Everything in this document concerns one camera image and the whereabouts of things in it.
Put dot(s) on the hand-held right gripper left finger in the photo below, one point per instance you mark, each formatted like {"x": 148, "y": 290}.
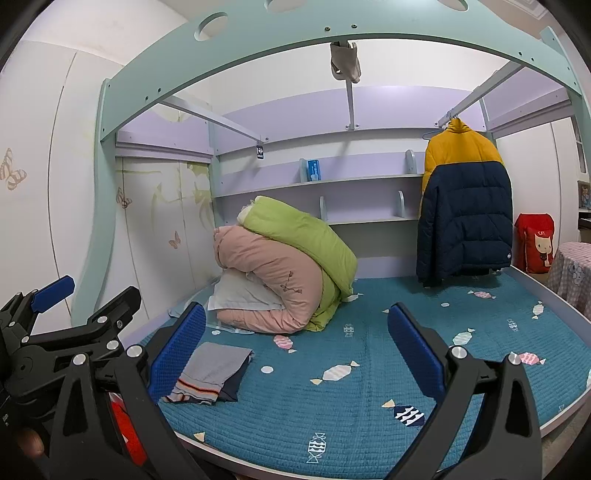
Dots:
{"x": 178, "y": 355}

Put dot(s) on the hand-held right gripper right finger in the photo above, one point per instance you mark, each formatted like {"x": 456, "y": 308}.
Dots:
{"x": 415, "y": 355}

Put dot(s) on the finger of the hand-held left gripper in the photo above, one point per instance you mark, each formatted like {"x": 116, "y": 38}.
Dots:
{"x": 53, "y": 290}
{"x": 117, "y": 307}

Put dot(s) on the grey navy-sleeved jacket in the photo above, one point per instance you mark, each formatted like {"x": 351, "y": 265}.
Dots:
{"x": 212, "y": 369}

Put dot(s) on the person's left hand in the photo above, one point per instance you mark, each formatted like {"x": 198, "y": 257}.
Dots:
{"x": 30, "y": 442}

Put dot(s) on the pale blue cloth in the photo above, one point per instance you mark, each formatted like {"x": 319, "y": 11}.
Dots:
{"x": 184, "y": 308}

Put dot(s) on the teal candy-print bed mat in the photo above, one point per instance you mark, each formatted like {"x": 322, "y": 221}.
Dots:
{"x": 369, "y": 332}

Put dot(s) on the white butterfly wardrobe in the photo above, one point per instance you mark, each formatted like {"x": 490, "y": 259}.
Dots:
{"x": 138, "y": 221}

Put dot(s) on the white pillow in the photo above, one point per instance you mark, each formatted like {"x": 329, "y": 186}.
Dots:
{"x": 240, "y": 293}

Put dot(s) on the pink duvet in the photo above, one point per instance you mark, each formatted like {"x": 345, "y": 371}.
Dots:
{"x": 272, "y": 272}

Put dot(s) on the yellow navy puffer jacket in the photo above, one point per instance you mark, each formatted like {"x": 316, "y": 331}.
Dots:
{"x": 466, "y": 207}

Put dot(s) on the green duvet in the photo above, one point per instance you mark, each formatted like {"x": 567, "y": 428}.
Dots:
{"x": 304, "y": 235}

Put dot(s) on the red cat-print bag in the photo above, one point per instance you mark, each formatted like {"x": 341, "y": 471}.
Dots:
{"x": 535, "y": 244}

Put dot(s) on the pink checked tablecloth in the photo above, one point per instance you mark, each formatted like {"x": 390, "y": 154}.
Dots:
{"x": 572, "y": 277}

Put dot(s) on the black hanging tag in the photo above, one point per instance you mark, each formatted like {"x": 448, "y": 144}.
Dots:
{"x": 260, "y": 153}

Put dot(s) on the small blue box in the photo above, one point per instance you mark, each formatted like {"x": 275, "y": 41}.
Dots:
{"x": 314, "y": 170}

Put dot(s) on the dark cabinet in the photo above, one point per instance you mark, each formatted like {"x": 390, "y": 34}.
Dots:
{"x": 585, "y": 226}

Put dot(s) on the framed picture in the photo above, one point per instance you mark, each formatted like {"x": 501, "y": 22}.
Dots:
{"x": 585, "y": 194}

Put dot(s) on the lavender wall shelf unit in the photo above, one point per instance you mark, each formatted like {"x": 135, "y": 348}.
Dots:
{"x": 360, "y": 194}

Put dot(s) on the teal loft bed frame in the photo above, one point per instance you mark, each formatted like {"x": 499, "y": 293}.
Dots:
{"x": 277, "y": 34}

